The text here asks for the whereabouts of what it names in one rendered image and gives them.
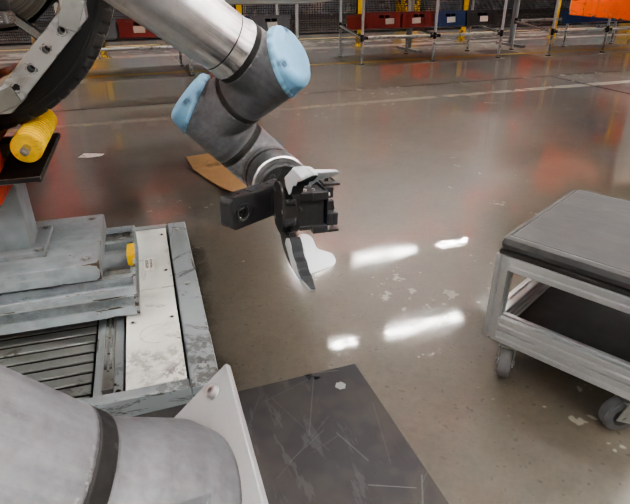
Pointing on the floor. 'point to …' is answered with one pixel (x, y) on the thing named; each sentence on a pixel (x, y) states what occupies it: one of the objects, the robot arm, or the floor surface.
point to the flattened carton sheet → (215, 172)
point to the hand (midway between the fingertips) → (308, 236)
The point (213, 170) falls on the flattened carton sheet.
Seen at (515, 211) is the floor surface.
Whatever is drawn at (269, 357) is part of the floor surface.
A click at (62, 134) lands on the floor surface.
